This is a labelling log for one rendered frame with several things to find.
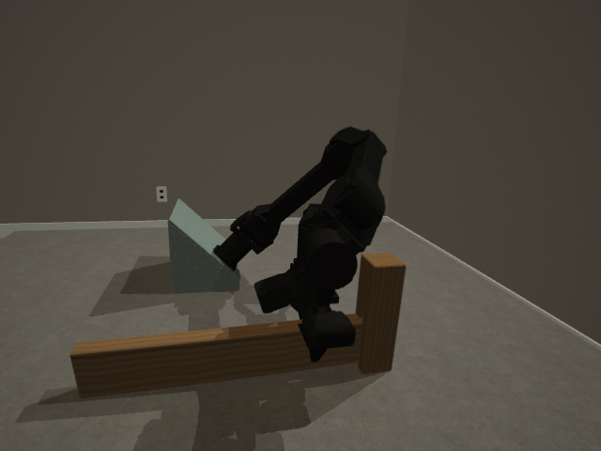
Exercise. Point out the brown wooden rail with metal hooks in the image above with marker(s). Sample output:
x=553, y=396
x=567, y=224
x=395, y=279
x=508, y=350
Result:
x=158, y=361

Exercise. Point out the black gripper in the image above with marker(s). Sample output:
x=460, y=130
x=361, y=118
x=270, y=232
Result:
x=321, y=327

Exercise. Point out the brown wooden post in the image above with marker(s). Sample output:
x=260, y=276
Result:
x=378, y=303

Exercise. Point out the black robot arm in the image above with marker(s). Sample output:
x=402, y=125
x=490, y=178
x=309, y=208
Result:
x=330, y=234

